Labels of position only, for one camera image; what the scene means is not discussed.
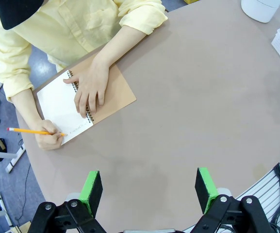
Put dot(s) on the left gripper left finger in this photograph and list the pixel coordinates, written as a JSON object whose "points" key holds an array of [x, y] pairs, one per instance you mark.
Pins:
{"points": [[91, 189]]}

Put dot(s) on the spiral notebook with brown cover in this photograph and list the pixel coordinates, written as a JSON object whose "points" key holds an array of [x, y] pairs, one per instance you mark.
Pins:
{"points": [[54, 104]]}

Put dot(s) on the person's left forearm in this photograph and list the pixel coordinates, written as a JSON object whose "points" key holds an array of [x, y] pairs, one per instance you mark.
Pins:
{"points": [[120, 43]]}

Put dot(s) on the person's right hand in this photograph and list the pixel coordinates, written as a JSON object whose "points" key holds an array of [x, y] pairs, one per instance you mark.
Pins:
{"points": [[47, 139]]}

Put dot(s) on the slotted aluminium rail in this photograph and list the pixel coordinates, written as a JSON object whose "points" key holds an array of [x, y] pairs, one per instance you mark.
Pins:
{"points": [[263, 189]]}

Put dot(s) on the black object on floor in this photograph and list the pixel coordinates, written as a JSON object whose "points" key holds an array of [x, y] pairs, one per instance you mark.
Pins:
{"points": [[0, 149]]}

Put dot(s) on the person's right forearm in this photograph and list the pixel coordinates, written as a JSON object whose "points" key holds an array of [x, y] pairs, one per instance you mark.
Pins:
{"points": [[25, 106]]}

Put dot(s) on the white lidded trash can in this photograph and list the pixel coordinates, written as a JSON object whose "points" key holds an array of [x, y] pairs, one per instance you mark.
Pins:
{"points": [[261, 9]]}

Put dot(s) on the person's left hand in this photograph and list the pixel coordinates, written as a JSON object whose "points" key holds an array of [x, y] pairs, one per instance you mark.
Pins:
{"points": [[91, 87]]}

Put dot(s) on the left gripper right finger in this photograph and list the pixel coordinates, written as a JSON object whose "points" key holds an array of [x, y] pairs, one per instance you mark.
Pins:
{"points": [[206, 191]]}

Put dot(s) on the yellow pencil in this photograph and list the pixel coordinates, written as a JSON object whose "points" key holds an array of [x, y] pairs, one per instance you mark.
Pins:
{"points": [[28, 131]]}

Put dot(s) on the yellow shirt torso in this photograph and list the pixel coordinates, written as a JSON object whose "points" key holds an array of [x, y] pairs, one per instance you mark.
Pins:
{"points": [[64, 29]]}

